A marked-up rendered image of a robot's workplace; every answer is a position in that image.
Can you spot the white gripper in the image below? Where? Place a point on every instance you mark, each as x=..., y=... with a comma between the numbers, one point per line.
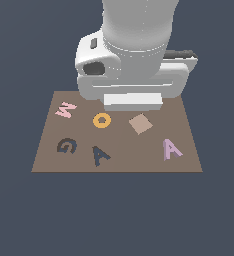
x=132, y=85

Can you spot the brown board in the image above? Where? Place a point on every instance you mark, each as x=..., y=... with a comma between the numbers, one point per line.
x=117, y=150

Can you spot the tan square block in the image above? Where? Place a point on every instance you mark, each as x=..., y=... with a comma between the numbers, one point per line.
x=140, y=123

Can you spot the pink letter M block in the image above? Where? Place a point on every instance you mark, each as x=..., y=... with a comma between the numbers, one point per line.
x=65, y=109

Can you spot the lilac letter A block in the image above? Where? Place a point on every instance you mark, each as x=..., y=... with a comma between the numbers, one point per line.
x=170, y=148

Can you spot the black letter A block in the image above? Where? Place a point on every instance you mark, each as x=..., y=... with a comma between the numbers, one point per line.
x=100, y=155

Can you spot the dark letter G block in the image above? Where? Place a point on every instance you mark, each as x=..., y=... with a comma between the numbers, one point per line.
x=67, y=145

